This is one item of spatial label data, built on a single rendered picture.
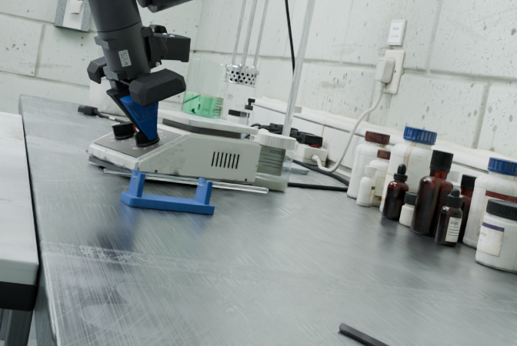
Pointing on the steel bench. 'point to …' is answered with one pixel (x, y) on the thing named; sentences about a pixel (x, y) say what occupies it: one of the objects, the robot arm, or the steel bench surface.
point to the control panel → (127, 146)
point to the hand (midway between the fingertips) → (144, 114)
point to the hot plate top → (207, 122)
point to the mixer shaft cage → (239, 77)
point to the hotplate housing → (190, 155)
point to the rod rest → (202, 197)
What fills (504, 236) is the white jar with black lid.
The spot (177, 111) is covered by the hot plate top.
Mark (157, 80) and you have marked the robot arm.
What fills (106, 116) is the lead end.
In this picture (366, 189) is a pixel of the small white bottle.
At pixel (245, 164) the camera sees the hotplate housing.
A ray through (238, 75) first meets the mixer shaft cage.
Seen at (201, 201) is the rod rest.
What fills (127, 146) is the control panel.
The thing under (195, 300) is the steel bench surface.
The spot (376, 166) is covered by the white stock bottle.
